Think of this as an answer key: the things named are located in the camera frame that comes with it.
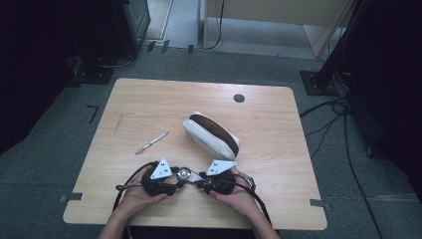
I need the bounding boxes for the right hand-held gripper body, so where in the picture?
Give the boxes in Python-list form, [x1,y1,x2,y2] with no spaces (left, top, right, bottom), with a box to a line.
[198,159,238,196]

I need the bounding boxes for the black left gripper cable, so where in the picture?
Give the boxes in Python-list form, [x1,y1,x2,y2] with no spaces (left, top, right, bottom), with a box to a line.
[111,160,159,239]

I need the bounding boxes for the black flat stand base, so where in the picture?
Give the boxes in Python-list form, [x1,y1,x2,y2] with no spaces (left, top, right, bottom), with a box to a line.
[72,57,116,86]

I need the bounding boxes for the black stand with square base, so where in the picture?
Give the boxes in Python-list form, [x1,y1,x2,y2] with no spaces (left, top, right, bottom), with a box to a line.
[300,0,377,98]

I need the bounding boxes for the person's right hand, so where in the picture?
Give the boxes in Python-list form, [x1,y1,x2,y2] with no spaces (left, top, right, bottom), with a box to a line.
[209,167,264,221]

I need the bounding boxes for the silver pen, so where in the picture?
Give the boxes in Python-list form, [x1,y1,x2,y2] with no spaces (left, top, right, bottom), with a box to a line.
[134,130,170,156]

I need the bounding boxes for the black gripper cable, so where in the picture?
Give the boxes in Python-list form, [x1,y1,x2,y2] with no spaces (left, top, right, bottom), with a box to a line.
[232,171,274,227]
[111,160,159,239]

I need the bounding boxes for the black hanging cable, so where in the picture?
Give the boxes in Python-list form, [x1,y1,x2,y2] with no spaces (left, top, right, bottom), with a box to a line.
[203,0,226,51]

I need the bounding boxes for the black curtain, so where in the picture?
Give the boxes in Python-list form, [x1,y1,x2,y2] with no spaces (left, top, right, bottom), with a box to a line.
[0,0,120,156]
[341,0,422,205]

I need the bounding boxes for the person's left hand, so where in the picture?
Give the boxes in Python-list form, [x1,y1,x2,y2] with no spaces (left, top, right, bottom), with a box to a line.
[116,164,169,217]

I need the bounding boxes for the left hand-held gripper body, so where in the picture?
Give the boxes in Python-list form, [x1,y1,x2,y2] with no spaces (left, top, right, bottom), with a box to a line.
[140,157,181,197]

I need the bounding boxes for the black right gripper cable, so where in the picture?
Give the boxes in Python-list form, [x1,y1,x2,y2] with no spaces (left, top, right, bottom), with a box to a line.
[232,171,274,227]

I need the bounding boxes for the black cabinet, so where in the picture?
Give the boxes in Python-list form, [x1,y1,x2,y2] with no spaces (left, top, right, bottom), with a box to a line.
[110,0,152,60]

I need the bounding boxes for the black floor cables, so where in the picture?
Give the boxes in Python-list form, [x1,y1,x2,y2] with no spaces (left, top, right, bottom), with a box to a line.
[298,95,386,239]

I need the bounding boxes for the beige wooden furniture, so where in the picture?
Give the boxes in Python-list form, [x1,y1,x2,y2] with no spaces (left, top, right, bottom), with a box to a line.
[202,0,355,60]

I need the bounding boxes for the white pencil case brown lining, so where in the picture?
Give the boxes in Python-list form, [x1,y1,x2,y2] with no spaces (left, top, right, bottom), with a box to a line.
[181,111,242,161]

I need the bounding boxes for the grey tape strip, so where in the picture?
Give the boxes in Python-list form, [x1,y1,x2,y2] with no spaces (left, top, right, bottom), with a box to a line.
[58,192,85,204]
[309,197,332,212]

